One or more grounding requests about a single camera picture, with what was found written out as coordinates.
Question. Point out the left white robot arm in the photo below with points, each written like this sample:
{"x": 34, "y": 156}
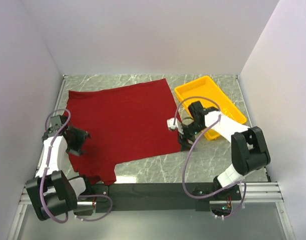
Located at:
{"x": 50, "y": 191}

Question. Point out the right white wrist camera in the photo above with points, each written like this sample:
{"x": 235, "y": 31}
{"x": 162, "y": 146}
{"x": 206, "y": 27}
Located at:
{"x": 172, "y": 124}

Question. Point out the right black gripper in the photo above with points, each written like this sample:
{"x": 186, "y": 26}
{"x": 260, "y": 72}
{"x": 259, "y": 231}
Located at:
{"x": 183, "y": 139}

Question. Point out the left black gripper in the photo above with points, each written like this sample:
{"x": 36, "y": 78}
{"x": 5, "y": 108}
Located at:
{"x": 81, "y": 136}

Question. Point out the black base crossbar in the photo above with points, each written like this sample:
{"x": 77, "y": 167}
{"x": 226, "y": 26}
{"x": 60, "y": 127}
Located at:
{"x": 153, "y": 197}

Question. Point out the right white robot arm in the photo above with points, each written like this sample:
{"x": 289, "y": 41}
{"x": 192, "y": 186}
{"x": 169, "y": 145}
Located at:
{"x": 249, "y": 151}

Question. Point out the red t shirt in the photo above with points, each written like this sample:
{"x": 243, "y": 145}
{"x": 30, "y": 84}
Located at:
{"x": 125, "y": 124}

